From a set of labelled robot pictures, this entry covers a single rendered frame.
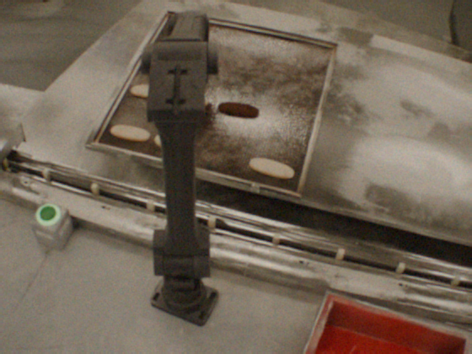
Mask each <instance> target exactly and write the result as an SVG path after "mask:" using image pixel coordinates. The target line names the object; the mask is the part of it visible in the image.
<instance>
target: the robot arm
mask: <svg viewBox="0 0 472 354"><path fill-rule="evenodd" d="M168 31H169V37H166V38H165V39H164V40H163V41H162V42H153V43H147V44H145V45H144V47H143V48H142V54H141V61H140V65H141V74H142V75H150V78H149V80H148V92H147V106H146V112H147V122H153V124H154V126H155V127H156V129H157V133H158V137H159V140H160V144H161V151H162V164H163V176H164V200H165V213H166V219H167V224H166V226H165V229H154V230H153V238H152V246H153V272H154V274H155V276H162V277H163V278H162V280H160V282H159V284H158V285H157V287H156V288H155V290H154V292H153V295H152V297H151V298H150V303H151V305H152V306H153V307H155V308H157V309H159V310H160V311H162V312H165V313H167V314H171V315H173V316H175V317H177V318H179V319H183V320H185V321H187V322H189V323H192V324H194V325H198V326H204V325H205V324H206V322H207V321H208V319H209V316H210V314H211V312H212V310H213V309H214V307H215V305H216V303H217V300H218V299H219V291H218V290H217V289H215V288H211V287H208V286H206V285H204V283H203V281H202V279H204V278H210V255H211V231H205V230H201V225H200V224H199V222H198V219H197V214H196V136H197V132H198V129H199V127H200V126H201V122H204V116H205V107H206V91H207V81H208V78H209V75H218V74H219V71H218V64H219V45H218V43H209V39H210V38H209V32H210V31H209V17H207V12H201V11H191V10H185V12H177V13H176V12H175V14H174V17H172V18H169V24H168Z"/></svg>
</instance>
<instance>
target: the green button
mask: <svg viewBox="0 0 472 354"><path fill-rule="evenodd" d="M56 215H57V211H56V208H55V207H53V206H44V207H42V208H41V209H40V219H41V220H42V221H43V222H49V221H51V220H53V219H54V218H55V217H56Z"/></svg>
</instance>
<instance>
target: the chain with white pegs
mask: <svg viewBox="0 0 472 354"><path fill-rule="evenodd" d="M1 165H2V166H7V167H9V168H12V169H17V170H19V171H22V172H25V173H27V174H32V175H34V176H38V177H41V178H43V179H46V180H51V181H54V182H56V183H60V184H63V185H67V186H71V187H74V188H77V189H80V190H85V191H86V192H88V193H92V194H95V195H98V196H103V197H106V198H110V199H112V200H116V201H121V202H122V203H125V204H128V205H132V206H135V207H140V208H144V209H148V210H151V212H157V213H162V214H164V215H166V213H165V212H164V211H160V210H156V208H155V205H154V201H153V200H147V205H146V206H144V205H141V204H137V203H134V202H130V201H128V200H125V199H121V198H118V197H114V196H109V195H105V194H103V193H100V192H99V185H98V184H95V183H93V184H92V186H91V188H92V190H91V189H87V188H85V187H82V186H77V185H74V184H68V183H67V182H65V181H60V180H57V179H54V178H53V179H52V178H51V176H50V173H49V170H48V169H44V170H43V174H37V173H34V172H32V171H28V170H26V169H21V168H19V167H16V166H13V165H12V164H10V165H8V161H7V159H6V158H5V160H4V161H3V163H2V164H1ZM198 222H199V221H198ZM199 224H200V225H206V226H208V227H212V228H214V229H217V230H222V231H224V232H229V233H235V234H237V235H241V236H245V237H251V238H252V239H258V240H263V241H265V242H269V243H273V244H278V245H282V246H286V247H289V248H292V249H299V250H301V251H305V252H309V253H312V254H315V255H321V256H324V257H327V258H330V257H331V258H334V259H337V260H343V261H346V262H350V263H352V262H354V263H356V264H358V265H362V266H367V267H369V266H371V267H372V268H373V267H375V268H376V269H379V270H386V271H390V272H393V273H395V272H396V273H399V274H402V275H405V274H406V275H407V276H413V277H415V276H416V277H418V278H421V279H427V280H428V281H435V282H438V283H439V282H441V283H444V284H448V285H452V286H453V285H454V286H456V287H464V288H468V289H470V290H471V289H472V286H470V285H468V286H467V285H464V284H459V281H460V278H461V276H457V275H456V276H455V278H454V279H453V280H452V281H449V282H448V281H445V280H440V279H437V278H435V277H434V278H431V277H429V276H422V275H419V274H414V273H413V274H411V273H410V272H408V271H407V272H404V271H403V270H404V269H405V264H404V263H401V262H400V263H399V265H398V267H397V269H396V270H394V269H391V268H388V267H381V266H380V265H374V264H370V265H369V264H368V263H365V262H361V261H359V260H353V259H352V260H350V259H349V260H348V259H347V258H344V257H343V255H344V251H345V250H344V249H339V251H338V252H337V254H336V255H332V254H328V253H327V254H325V253H321V252H318V251H313V250H311V249H306V248H303V247H299V246H295V245H290V244H286V243H283V242H280V238H281V235H280V234H279V233H274V236H273V240H272V239H267V238H262V237H259V236H258V237H257V236H255V235H252V234H248V233H241V232H238V231H235V230H234V231H233V230H232V229H227V228H224V227H222V226H217V225H216V218H215V217H210V218H209V223H204V222H199Z"/></svg>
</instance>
